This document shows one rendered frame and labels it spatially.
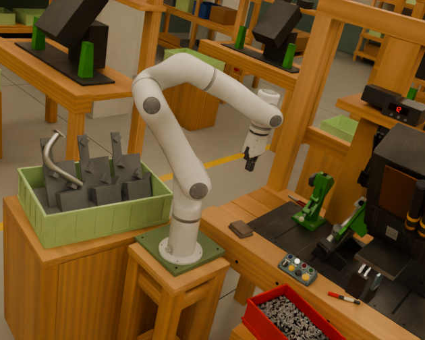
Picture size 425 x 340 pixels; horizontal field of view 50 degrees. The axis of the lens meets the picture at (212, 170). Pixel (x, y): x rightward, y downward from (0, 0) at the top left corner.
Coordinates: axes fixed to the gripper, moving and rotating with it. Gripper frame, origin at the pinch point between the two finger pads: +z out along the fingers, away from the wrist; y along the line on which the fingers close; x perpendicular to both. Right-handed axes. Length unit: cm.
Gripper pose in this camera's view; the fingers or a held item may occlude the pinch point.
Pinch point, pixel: (249, 165)
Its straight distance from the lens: 185.7
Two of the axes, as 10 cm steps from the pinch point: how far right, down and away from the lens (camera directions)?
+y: -6.5, 2.3, -7.2
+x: 7.3, 4.4, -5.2
